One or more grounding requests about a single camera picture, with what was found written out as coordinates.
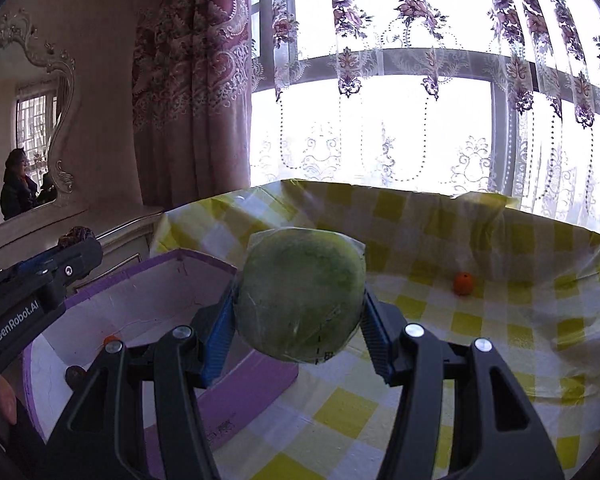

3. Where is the sheer embroidered lace curtain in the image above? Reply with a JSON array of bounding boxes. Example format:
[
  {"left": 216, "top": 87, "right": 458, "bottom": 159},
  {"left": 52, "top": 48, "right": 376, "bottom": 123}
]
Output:
[{"left": 250, "top": 0, "right": 600, "bottom": 241}]

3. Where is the cream carved dresser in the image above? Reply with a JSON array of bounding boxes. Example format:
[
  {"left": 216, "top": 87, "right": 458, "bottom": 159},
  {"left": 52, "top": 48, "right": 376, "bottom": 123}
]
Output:
[{"left": 0, "top": 205, "right": 166, "bottom": 291}]

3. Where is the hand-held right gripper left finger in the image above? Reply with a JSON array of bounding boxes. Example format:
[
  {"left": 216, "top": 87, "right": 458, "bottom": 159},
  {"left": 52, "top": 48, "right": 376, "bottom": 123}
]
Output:
[{"left": 45, "top": 277, "right": 241, "bottom": 480}]

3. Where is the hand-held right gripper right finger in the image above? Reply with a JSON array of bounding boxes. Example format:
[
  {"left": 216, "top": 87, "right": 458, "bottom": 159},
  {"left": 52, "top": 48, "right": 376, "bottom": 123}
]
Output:
[{"left": 362, "top": 285, "right": 566, "bottom": 480}]

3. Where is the purple cardboard box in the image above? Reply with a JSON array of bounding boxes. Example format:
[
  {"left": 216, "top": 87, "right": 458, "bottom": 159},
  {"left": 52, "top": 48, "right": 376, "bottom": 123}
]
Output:
[{"left": 22, "top": 249, "right": 301, "bottom": 466}]

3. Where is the ornate cream framed mirror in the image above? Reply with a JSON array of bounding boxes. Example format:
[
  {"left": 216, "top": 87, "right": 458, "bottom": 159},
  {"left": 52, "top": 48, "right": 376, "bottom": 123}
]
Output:
[{"left": 0, "top": 8, "right": 77, "bottom": 233}]

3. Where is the yellow checkered plastic tablecloth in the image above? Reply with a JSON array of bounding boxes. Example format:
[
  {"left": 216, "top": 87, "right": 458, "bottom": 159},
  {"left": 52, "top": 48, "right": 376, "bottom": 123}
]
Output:
[{"left": 150, "top": 178, "right": 600, "bottom": 480}]

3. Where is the green cabbage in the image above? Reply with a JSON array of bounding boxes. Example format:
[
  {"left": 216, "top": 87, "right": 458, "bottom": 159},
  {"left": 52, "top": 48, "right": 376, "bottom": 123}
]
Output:
[{"left": 234, "top": 227, "right": 368, "bottom": 365}]

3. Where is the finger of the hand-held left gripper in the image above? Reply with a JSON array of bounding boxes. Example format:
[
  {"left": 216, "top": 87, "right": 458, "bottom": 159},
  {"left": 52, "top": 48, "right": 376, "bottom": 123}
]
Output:
[
  {"left": 40, "top": 237, "right": 104, "bottom": 302},
  {"left": 14, "top": 251, "right": 61, "bottom": 275}
]

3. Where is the pink floral heavy curtain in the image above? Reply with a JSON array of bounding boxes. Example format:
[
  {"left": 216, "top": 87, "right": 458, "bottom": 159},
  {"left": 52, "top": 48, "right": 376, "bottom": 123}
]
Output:
[{"left": 131, "top": 0, "right": 253, "bottom": 211}]

